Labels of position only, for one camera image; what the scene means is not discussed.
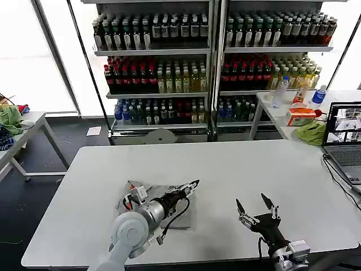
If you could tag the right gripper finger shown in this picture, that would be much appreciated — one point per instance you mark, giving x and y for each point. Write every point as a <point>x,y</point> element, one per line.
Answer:
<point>275,213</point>
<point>246,218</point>

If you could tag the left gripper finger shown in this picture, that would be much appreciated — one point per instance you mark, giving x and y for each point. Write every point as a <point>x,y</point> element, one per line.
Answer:
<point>192,192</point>
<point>190,185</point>

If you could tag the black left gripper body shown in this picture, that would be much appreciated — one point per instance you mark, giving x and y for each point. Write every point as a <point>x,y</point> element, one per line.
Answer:
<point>173,200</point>

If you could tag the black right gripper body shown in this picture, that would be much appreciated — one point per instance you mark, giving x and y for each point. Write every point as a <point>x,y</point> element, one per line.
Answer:
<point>268,228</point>

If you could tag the grey printed t-shirt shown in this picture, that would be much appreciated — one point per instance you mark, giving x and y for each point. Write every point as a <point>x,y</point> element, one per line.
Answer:
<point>183,217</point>

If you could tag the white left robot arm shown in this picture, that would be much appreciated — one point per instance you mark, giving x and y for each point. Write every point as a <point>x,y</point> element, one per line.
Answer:
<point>132,228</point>

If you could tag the white round disc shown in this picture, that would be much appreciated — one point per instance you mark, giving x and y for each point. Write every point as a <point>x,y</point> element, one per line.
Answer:
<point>160,137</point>

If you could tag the green plastic bag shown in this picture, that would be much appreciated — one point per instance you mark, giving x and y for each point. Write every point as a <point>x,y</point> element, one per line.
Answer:
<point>310,134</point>

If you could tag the grey open laptop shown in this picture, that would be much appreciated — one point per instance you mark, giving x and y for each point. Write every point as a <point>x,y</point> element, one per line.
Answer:
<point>344,155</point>

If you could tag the orange tissue box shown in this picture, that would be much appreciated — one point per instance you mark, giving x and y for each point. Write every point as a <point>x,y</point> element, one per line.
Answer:
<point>300,117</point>

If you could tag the white side table with bottles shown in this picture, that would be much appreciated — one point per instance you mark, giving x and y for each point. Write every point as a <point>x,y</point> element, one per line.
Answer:
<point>270,113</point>

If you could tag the white paper sheet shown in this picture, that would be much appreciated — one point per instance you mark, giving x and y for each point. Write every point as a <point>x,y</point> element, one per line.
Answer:
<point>93,131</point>

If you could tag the small red object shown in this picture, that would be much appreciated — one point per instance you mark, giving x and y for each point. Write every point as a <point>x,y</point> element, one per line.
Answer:
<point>318,113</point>

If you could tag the bottle shelf with dark teas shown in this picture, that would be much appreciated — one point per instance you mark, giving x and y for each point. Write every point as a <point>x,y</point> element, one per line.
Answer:
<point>158,70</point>

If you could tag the clear water bottle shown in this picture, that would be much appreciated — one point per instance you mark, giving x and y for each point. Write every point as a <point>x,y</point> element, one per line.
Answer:
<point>279,93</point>

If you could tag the orange juice bottle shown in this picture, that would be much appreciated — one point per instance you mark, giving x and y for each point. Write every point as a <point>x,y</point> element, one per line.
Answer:
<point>300,93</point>

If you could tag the blue label bottle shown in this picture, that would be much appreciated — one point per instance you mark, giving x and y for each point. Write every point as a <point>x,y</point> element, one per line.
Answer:
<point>318,96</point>

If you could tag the bottle shelf with green caps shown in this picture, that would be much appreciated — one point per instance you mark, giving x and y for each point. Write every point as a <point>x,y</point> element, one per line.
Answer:
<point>268,65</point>

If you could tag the white side table with clothes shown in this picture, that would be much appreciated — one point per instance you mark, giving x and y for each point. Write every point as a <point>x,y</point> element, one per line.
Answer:
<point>31,130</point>

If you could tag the red cloth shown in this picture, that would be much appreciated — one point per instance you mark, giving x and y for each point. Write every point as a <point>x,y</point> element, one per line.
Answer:
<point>23,108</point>

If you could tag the dark blue patterned cloth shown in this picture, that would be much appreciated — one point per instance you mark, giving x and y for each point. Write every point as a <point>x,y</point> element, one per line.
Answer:
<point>5,139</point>

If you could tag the green crumpled cloth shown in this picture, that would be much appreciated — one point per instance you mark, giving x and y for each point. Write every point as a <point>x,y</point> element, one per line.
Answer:
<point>9,120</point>

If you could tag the brown cardboard box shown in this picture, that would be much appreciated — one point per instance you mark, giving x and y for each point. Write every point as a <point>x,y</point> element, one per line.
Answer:
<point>5,100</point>

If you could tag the grey window post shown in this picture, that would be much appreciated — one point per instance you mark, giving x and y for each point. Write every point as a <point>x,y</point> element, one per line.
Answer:
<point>56,62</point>

